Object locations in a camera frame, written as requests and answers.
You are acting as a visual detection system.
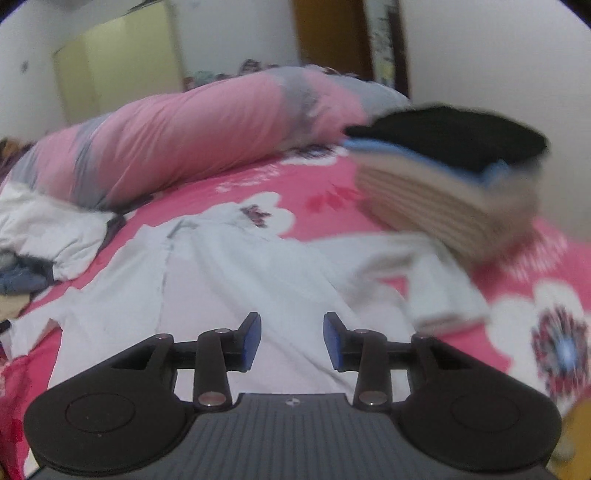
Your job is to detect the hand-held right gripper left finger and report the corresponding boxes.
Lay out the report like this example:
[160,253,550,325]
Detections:
[109,312,263,410]

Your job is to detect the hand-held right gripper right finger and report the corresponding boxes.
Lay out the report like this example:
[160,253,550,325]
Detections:
[323,312,477,411]

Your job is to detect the white shirt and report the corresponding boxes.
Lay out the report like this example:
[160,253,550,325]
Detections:
[9,217,490,402]

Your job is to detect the pink floral blanket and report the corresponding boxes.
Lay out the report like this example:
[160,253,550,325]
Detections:
[0,148,591,480]

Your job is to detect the beige folded cloth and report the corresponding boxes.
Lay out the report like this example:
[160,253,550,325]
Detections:
[369,198,532,266]

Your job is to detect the pale pink folded garment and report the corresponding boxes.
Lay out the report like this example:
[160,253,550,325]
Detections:
[355,150,541,204]

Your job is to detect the blue folded garment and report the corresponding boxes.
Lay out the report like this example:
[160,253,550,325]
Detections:
[342,138,509,190]

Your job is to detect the pink and grey duvet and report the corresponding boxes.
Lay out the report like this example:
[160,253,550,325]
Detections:
[0,65,411,217]

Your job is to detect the white bulky garment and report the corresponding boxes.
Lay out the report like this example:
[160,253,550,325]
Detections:
[0,185,116,282]

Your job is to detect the black folded garment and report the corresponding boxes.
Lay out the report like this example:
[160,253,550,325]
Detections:
[346,105,550,174]

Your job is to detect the blue jeans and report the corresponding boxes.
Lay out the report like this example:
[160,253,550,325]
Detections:
[0,268,51,296]

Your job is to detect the beige garment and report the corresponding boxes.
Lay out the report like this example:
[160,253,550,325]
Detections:
[0,293,33,324]

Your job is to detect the white refrigerator with magnets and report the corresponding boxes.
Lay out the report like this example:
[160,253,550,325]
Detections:
[373,0,397,88]

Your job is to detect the pale yellow wardrobe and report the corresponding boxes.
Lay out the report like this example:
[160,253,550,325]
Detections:
[51,2,185,125]

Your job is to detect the brown wooden door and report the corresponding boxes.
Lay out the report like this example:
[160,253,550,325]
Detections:
[291,0,375,81]

